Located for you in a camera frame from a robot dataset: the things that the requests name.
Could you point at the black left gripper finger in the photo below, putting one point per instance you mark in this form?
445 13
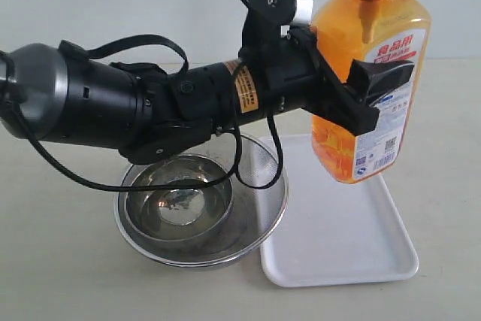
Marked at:
370 82

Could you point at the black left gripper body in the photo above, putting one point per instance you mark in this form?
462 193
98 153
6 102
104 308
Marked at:
290 73

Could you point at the orange pump soap bottle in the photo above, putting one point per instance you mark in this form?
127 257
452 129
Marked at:
376 48

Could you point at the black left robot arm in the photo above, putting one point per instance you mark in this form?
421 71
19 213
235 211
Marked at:
68 95

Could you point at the small stainless steel bowl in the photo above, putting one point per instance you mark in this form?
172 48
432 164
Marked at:
180 216

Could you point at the steel mesh colander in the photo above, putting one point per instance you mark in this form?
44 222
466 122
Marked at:
260 198

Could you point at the white plastic tray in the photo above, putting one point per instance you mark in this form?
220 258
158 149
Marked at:
334 233

